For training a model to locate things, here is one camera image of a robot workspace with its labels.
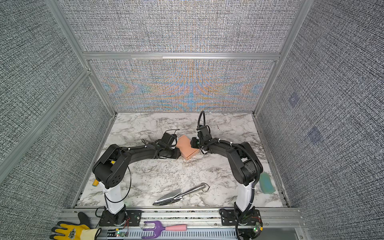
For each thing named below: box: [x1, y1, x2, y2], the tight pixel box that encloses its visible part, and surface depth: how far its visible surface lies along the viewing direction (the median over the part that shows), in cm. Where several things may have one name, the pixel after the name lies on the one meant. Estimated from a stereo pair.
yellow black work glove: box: [49, 211, 102, 240], surface depth 69 cm
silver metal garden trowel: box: [152, 183, 210, 206], surface depth 81 cm
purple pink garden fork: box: [141, 220, 187, 239], surface depth 72 cm
